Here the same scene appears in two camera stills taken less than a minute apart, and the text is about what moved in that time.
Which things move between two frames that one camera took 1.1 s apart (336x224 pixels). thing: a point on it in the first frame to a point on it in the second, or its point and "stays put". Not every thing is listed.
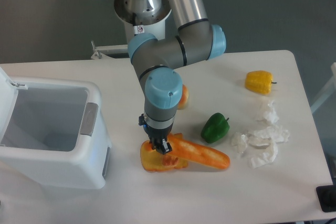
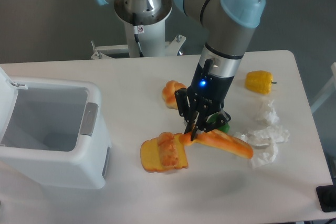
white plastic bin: (53, 134) stays put
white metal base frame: (101, 52) stays put
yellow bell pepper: (259, 81) stays put
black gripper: (154, 133) to (206, 94)
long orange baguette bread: (197, 153) to (219, 139)
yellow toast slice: (152, 160) stays put
